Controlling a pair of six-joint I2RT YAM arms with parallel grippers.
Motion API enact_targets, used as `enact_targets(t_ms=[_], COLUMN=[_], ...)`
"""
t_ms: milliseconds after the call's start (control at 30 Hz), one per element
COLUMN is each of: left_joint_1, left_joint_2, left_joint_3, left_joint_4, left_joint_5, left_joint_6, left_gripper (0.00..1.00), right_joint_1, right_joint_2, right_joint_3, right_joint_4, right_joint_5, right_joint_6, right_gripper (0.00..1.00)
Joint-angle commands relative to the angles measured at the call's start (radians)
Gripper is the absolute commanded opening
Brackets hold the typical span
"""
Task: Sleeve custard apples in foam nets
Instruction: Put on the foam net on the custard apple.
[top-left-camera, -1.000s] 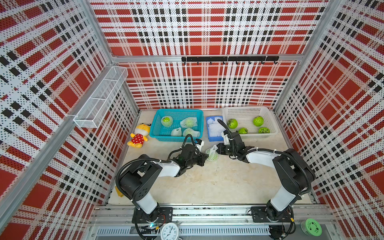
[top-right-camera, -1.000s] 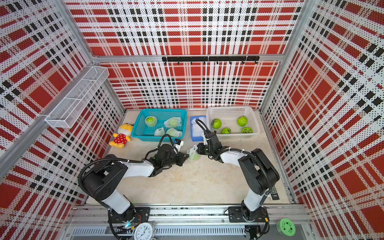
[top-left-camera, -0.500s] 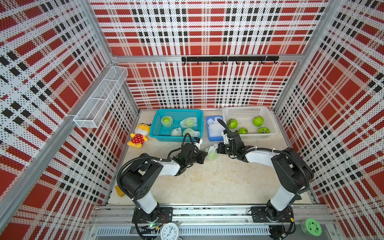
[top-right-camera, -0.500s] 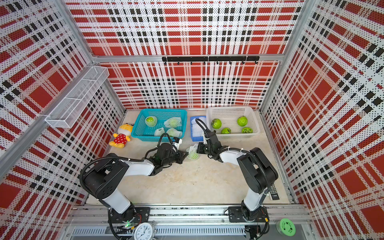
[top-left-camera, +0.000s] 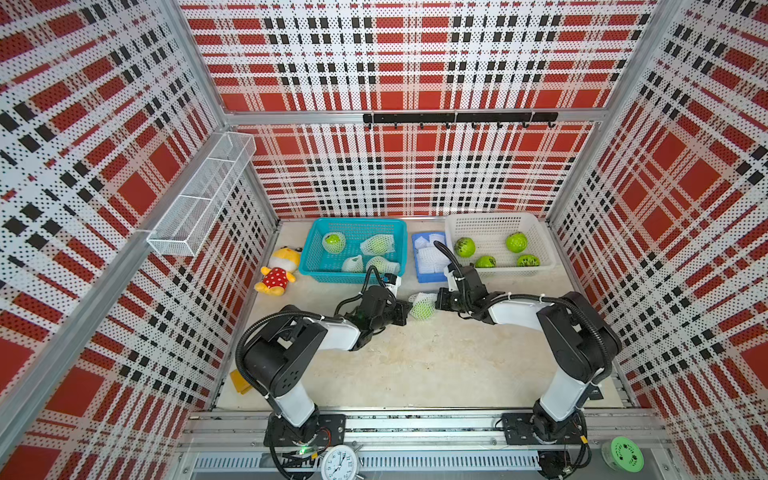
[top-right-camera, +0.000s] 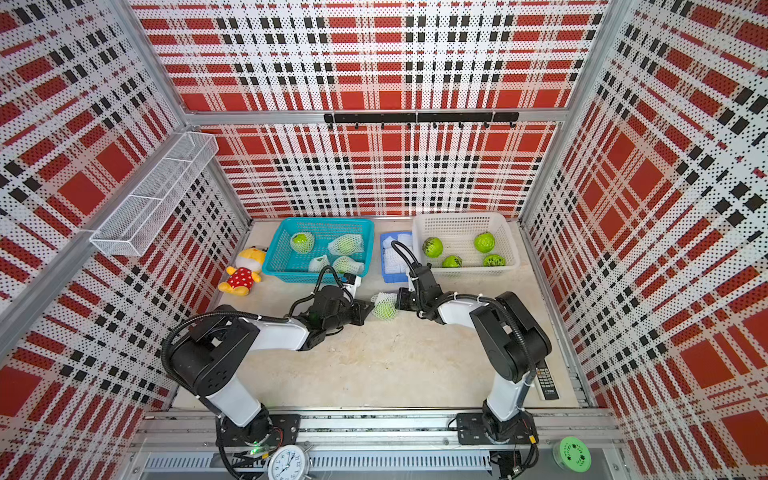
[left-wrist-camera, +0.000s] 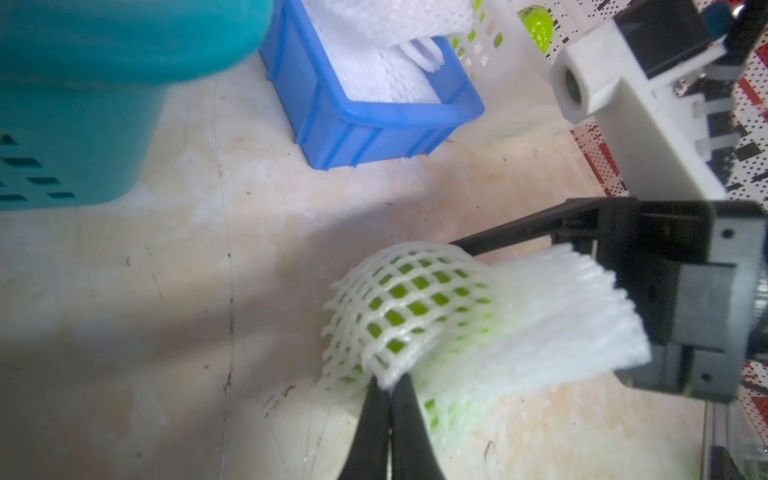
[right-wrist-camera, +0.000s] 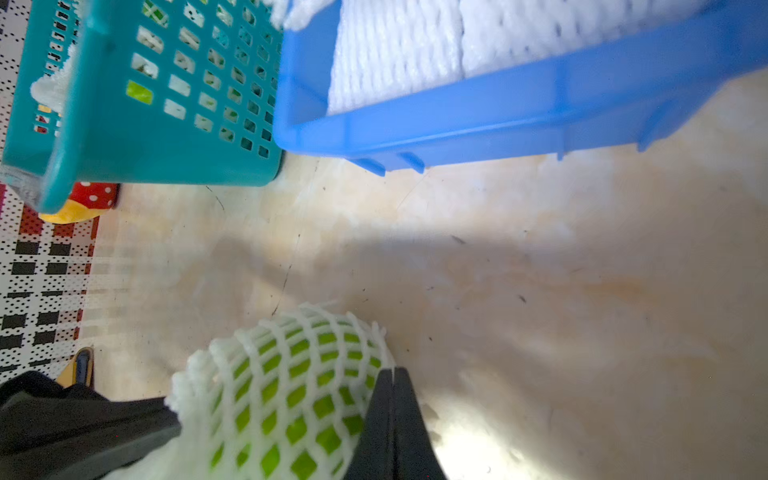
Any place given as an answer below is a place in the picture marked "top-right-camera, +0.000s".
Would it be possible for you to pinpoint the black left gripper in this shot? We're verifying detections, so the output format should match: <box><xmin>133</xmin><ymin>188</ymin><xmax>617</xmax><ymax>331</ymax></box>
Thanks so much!
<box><xmin>324</xmin><ymin>298</ymin><xmax>374</xmax><ymax>331</ymax></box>

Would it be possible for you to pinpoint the white foam net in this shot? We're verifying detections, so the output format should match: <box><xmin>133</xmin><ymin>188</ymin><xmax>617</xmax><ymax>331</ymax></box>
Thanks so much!
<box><xmin>371</xmin><ymin>292</ymin><xmax>398</xmax><ymax>321</ymax></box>
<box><xmin>307</xmin><ymin>255</ymin><xmax>330</xmax><ymax>273</ymax></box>

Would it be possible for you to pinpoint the green custard apple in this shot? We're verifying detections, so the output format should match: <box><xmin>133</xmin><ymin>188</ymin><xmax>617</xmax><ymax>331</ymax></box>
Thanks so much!
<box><xmin>442</xmin><ymin>255</ymin><xmax>463</xmax><ymax>268</ymax></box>
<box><xmin>373</xmin><ymin>300</ymin><xmax>397</xmax><ymax>321</ymax></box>
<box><xmin>474</xmin><ymin>232</ymin><xmax>496</xmax><ymax>254</ymax></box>

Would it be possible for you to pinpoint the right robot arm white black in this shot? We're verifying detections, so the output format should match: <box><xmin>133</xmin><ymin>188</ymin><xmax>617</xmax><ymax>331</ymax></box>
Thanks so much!
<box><xmin>391</xmin><ymin>241</ymin><xmax>552</xmax><ymax>446</ymax></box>

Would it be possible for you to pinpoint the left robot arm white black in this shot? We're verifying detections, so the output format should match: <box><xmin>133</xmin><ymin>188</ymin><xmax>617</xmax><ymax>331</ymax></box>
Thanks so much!
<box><xmin>160</xmin><ymin>266</ymin><xmax>375</xmax><ymax>436</ymax></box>

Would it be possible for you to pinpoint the stack of white foam nets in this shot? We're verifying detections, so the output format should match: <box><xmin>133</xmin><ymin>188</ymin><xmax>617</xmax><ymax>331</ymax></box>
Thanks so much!
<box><xmin>381</xmin><ymin>232</ymin><xmax>413</xmax><ymax>275</ymax></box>

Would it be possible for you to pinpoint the sleeved custard apple front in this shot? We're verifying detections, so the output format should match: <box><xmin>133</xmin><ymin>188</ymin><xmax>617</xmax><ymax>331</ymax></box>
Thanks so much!
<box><xmin>332</xmin><ymin>256</ymin><xmax>365</xmax><ymax>276</ymax></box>

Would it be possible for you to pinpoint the sleeved custard apple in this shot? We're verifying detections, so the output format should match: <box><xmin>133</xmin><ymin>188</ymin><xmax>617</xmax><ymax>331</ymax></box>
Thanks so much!
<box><xmin>290</xmin><ymin>232</ymin><xmax>315</xmax><ymax>254</ymax></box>
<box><xmin>327</xmin><ymin>234</ymin><xmax>365</xmax><ymax>256</ymax></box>
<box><xmin>332</xmin><ymin>256</ymin><xmax>365</xmax><ymax>276</ymax></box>

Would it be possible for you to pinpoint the dark-spotted custard apple front left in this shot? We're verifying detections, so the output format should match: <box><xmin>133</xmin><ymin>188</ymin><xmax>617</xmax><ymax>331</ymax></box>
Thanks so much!
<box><xmin>422</xmin><ymin>237</ymin><xmax>444</xmax><ymax>258</ymax></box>

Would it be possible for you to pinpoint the dark-spotted custard apple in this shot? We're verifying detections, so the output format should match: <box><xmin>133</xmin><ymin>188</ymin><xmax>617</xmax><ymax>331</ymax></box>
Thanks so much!
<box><xmin>483</xmin><ymin>254</ymin><xmax>507</xmax><ymax>268</ymax></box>
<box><xmin>422</xmin><ymin>237</ymin><xmax>444</xmax><ymax>258</ymax></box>

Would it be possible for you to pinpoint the sleeved custard apple right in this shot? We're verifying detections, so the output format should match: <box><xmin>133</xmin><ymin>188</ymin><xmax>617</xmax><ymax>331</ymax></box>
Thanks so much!
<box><xmin>327</xmin><ymin>234</ymin><xmax>365</xmax><ymax>256</ymax></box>

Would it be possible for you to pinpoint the dark-spotted custard apple front right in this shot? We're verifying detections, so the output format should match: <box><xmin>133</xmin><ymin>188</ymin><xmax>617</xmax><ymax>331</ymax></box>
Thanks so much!
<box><xmin>483</xmin><ymin>254</ymin><xmax>507</xmax><ymax>268</ymax></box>

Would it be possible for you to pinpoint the sleeved custard apple left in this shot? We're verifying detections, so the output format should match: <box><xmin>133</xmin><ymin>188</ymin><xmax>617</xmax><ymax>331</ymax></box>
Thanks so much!
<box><xmin>290</xmin><ymin>232</ymin><xmax>315</xmax><ymax>254</ymax></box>

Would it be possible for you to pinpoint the blue plastic tray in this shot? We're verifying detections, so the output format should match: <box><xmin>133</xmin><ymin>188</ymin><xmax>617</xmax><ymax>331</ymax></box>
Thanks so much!
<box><xmin>379</xmin><ymin>230</ymin><xmax>415</xmax><ymax>284</ymax></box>

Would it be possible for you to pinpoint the white perforated plastic basket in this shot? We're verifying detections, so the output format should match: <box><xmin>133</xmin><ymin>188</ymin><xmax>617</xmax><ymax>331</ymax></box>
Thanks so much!
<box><xmin>412</xmin><ymin>212</ymin><xmax>520</xmax><ymax>277</ymax></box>

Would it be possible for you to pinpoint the teal plastic basket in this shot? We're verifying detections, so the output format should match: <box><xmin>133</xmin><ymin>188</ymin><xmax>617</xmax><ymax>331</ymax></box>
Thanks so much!
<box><xmin>263</xmin><ymin>217</ymin><xmax>375</xmax><ymax>283</ymax></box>

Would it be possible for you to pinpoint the yellow red plush toy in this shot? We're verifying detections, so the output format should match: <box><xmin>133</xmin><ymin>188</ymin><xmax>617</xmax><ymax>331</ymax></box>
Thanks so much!
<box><xmin>218</xmin><ymin>247</ymin><xmax>266</xmax><ymax>297</ymax></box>

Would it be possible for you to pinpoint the remote control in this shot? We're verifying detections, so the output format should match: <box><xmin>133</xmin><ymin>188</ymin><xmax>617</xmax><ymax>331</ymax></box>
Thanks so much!
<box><xmin>536</xmin><ymin>360</ymin><xmax>560</xmax><ymax>401</ymax></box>

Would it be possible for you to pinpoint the round pressure gauge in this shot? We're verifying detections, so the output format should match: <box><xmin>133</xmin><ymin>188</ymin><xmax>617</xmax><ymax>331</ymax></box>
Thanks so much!
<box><xmin>266</xmin><ymin>445</ymin><xmax>310</xmax><ymax>480</ymax></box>

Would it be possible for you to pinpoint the green tape spool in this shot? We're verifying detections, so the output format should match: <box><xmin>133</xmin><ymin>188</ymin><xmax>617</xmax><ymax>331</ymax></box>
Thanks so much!
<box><xmin>552</xmin><ymin>436</ymin><xmax>592</xmax><ymax>473</ymax></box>

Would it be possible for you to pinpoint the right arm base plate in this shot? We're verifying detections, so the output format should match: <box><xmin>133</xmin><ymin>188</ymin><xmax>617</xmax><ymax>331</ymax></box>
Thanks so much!
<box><xmin>457</xmin><ymin>411</ymin><xmax>539</xmax><ymax>445</ymax></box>

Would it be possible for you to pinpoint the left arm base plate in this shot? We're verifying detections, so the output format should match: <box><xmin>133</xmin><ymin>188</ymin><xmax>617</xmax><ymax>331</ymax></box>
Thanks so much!
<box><xmin>216</xmin><ymin>410</ymin><xmax>301</xmax><ymax>449</ymax></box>

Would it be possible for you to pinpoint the black hook rail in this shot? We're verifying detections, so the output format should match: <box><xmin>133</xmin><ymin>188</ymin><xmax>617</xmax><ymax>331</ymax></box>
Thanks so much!
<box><xmin>323</xmin><ymin>111</ymin><xmax>520</xmax><ymax>128</ymax></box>

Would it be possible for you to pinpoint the wire mesh wall shelf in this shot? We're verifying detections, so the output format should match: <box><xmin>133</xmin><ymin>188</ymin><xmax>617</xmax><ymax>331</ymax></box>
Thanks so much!
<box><xmin>90</xmin><ymin>131</ymin><xmax>218</xmax><ymax>257</ymax></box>

